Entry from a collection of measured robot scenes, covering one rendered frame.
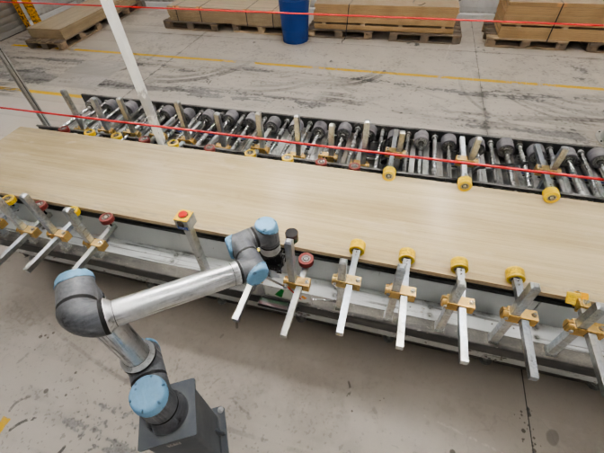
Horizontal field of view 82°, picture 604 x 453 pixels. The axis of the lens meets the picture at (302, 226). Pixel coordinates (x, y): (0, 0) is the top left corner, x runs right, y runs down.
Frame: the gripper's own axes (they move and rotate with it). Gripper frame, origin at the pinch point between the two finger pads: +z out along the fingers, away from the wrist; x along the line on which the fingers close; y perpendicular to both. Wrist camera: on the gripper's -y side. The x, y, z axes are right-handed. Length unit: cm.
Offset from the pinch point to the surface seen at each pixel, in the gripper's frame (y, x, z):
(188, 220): -39.8, 5.6, -22.4
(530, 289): 106, 6, -18
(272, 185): -24, 72, 8
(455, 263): 84, 29, 1
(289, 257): 8.2, 6.1, -8.7
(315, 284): 15.4, 23.6, 36.5
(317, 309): 21.8, 4.1, 29.4
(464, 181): 90, 92, 0
